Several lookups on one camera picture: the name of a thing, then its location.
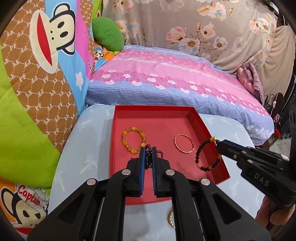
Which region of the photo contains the black and gold bead bracelet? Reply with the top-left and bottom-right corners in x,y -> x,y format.
195,136 -> 222,172

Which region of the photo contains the wide gold cuff bangle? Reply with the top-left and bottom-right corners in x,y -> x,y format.
167,208 -> 176,228

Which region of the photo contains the dark garnet bead necklace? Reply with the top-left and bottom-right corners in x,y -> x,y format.
130,143 -> 165,171

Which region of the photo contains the right hand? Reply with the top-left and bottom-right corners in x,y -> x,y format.
255,196 -> 295,227

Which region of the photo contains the red cardboard tray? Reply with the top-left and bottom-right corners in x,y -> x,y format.
109,105 -> 231,206

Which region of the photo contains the thin gold bangle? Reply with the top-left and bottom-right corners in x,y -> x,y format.
174,133 -> 195,154

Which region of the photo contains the light blue palm tablecloth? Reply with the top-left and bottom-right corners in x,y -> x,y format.
48,104 -> 264,240

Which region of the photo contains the pink folded cloth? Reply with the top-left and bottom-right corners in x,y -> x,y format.
236,63 -> 264,105

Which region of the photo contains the pink and blue pillow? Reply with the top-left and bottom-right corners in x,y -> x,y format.
85,46 -> 274,146

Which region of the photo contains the grey floral blanket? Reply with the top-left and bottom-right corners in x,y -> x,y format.
101,1 -> 295,96

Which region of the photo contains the cartoon monkey quilt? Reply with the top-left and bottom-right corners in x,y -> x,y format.
0,0 -> 121,241

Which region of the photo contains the green cushion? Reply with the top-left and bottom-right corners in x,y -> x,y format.
92,16 -> 125,52

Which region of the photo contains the amber bead bracelet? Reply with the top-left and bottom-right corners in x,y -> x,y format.
121,126 -> 147,154

